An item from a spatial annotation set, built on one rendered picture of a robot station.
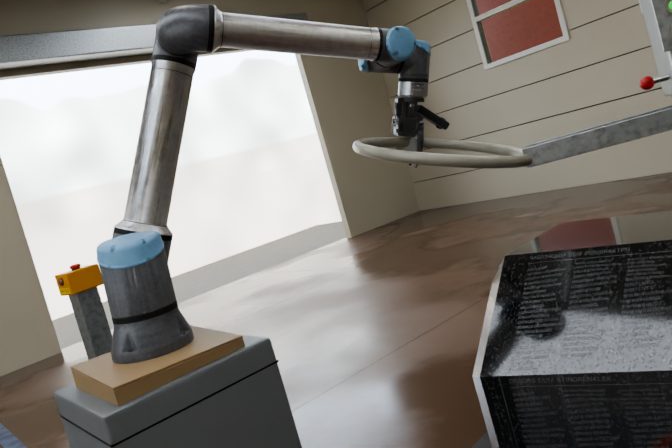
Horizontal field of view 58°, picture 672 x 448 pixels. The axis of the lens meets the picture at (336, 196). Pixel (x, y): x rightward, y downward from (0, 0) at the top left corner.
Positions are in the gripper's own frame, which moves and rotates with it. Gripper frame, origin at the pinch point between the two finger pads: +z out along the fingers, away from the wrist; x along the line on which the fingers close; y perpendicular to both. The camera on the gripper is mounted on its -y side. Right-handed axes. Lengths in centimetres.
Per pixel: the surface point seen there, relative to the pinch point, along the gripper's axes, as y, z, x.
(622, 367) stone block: -25, 34, 74
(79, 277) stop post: 109, 48, -40
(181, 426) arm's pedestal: 67, 48, 62
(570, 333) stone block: -21, 32, 60
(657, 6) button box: -34, -42, 57
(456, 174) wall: -301, 108, -726
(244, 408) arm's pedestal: 53, 49, 55
